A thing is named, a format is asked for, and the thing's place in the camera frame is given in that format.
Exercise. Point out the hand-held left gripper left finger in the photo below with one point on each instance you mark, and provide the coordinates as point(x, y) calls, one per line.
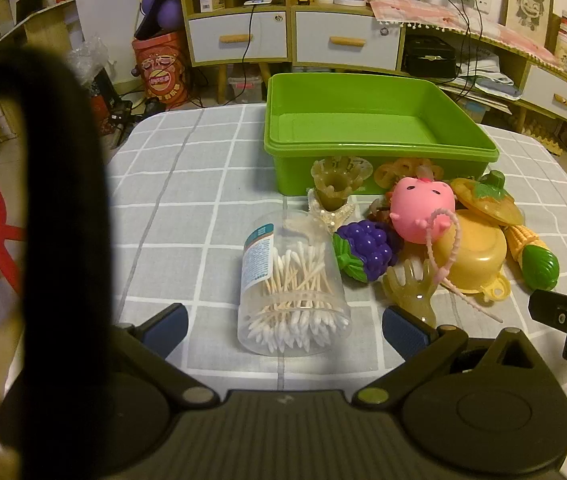
point(168, 331)

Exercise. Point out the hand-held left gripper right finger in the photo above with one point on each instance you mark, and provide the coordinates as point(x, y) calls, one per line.
point(406, 335)

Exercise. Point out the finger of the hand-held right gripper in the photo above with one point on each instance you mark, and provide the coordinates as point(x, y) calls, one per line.
point(558, 310)

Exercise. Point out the amber hand-shaped hair clip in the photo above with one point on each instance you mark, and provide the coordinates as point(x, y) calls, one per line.
point(408, 290)

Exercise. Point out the purple toy grapes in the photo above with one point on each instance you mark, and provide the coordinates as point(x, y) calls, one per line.
point(368, 247)

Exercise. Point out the yellow toy pot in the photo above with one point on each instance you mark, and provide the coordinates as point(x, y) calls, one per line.
point(473, 255)

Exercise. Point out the clear cotton swab jar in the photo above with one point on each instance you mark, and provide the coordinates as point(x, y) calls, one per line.
point(288, 285)

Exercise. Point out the pink toy pig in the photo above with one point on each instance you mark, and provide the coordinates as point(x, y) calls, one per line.
point(418, 205)

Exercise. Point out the green plastic bin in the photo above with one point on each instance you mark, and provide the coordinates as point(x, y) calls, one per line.
point(363, 125)

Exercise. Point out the toy corn cob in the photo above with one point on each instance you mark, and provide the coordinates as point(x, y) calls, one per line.
point(533, 260)

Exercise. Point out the orange toy pot lid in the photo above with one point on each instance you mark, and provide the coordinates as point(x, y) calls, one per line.
point(493, 205)

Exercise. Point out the checkered tablecloth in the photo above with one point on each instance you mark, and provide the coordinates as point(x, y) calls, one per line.
point(188, 200)

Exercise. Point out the cream starfish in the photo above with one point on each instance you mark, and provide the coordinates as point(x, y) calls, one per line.
point(323, 220)

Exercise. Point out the egg carton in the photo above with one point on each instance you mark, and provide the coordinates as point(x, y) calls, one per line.
point(543, 140)

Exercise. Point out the white sideboard drawer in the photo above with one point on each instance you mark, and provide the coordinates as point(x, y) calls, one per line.
point(558, 97)

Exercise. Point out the stack of papers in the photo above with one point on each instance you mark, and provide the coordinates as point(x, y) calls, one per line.
point(486, 77)

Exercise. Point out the dark red carton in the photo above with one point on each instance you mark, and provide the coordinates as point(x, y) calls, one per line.
point(103, 95)

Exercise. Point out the low wooden sideboard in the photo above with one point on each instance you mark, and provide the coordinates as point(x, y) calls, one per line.
point(513, 67)

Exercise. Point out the red printed bag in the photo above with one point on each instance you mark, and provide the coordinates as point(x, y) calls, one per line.
point(161, 72)

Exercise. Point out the black bag on shelf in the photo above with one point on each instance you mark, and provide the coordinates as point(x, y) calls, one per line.
point(431, 57)

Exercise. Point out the white cabinet drawer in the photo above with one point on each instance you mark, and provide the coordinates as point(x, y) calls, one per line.
point(236, 52)
point(348, 57)

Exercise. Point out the crumpled clear plastic bag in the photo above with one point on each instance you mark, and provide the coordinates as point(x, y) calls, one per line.
point(88, 57)

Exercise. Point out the framed cartoon picture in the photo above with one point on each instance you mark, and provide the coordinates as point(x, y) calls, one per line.
point(528, 5)

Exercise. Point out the wooden cabinet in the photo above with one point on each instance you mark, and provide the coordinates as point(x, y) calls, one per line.
point(291, 35)

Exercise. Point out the purple plush toy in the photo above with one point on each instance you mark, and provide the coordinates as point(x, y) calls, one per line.
point(166, 10)

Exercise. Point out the pink tasselled cloth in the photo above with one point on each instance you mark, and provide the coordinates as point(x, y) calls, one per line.
point(428, 12)

